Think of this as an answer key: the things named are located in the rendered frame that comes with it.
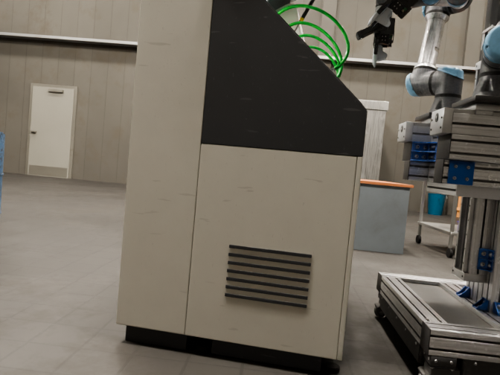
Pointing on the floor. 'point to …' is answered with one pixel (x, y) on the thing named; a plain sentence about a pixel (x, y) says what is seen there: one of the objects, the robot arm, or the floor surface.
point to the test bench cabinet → (273, 254)
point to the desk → (382, 216)
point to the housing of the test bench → (164, 170)
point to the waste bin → (436, 203)
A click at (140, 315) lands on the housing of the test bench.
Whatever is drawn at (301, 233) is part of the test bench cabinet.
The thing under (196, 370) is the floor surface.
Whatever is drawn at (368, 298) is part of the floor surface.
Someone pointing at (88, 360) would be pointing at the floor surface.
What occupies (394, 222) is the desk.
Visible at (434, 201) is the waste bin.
